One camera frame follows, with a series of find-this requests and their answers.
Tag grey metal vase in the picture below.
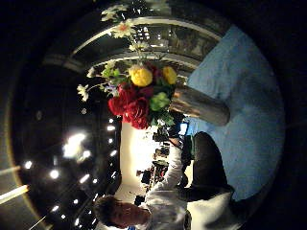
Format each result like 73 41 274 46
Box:
169 84 231 127

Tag the person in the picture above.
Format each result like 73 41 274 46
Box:
93 145 239 230

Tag green flower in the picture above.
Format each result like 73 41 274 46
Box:
149 91 171 112

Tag red rose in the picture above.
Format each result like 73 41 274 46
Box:
122 97 152 130
107 85 138 117

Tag yellow flower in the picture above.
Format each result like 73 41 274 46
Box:
129 65 154 88
161 65 177 85

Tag white daisy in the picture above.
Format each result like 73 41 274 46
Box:
128 40 151 53
76 83 91 103
110 18 137 39
85 66 97 80
100 4 130 23

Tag group of ceiling lamps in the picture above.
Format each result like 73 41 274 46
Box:
22 116 120 226

